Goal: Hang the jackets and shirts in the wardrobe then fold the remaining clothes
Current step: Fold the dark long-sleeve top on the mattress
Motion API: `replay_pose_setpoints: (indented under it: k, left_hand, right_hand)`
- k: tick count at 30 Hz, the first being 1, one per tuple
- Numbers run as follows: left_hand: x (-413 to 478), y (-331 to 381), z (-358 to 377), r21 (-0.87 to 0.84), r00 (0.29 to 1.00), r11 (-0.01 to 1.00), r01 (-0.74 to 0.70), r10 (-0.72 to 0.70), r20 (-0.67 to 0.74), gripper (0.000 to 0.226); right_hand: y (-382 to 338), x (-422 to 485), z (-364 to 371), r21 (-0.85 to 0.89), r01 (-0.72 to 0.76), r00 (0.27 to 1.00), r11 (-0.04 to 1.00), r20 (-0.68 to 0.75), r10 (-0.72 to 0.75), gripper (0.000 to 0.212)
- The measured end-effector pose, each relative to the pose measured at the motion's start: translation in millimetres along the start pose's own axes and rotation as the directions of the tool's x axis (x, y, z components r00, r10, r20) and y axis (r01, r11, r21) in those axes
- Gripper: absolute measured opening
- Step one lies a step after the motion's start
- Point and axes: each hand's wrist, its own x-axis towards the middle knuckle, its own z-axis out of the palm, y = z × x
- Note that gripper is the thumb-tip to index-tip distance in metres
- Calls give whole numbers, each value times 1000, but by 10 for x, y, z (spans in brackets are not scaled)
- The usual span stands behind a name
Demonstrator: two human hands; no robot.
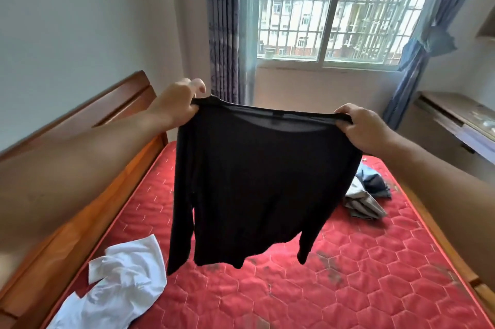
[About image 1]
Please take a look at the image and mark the person's left hand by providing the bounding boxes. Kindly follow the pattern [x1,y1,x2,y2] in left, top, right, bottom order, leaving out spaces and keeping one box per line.
[146,78,207,134]

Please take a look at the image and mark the person's right hand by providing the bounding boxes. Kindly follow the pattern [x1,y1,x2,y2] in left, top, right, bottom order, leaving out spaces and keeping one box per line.
[334,103,399,159]

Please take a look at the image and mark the light blue jeans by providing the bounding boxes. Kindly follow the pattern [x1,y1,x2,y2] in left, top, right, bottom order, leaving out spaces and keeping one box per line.
[355,162,392,200]

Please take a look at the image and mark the grey trousers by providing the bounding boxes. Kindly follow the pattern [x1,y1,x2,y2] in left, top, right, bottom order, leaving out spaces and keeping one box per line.
[343,176,387,220]

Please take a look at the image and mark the black long-sleeve shirt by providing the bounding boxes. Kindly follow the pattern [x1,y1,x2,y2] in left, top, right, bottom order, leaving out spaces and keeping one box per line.
[166,95,364,275]

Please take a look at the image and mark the white button shirt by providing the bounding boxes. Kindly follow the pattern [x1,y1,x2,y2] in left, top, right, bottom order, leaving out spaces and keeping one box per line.
[46,234,168,329]

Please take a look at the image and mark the person's left forearm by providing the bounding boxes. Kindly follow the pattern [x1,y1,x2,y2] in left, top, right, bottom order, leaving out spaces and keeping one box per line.
[0,110,171,287]

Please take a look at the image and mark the person's right forearm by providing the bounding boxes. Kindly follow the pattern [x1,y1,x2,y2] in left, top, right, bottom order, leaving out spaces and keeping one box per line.
[381,134,495,291]

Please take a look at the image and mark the red quilted mattress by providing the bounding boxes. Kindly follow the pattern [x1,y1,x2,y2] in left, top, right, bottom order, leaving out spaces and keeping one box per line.
[40,142,494,329]

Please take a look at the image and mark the wooden bed headboard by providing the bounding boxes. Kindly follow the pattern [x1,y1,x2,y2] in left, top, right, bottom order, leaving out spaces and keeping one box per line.
[0,71,495,329]

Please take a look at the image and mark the wooden wall-mounted desk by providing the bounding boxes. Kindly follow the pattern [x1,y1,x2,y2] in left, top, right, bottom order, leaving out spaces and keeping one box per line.
[414,91,495,165]

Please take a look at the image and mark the wooden wall shelf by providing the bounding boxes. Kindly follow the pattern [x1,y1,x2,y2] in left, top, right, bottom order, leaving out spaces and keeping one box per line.
[475,4,495,41]

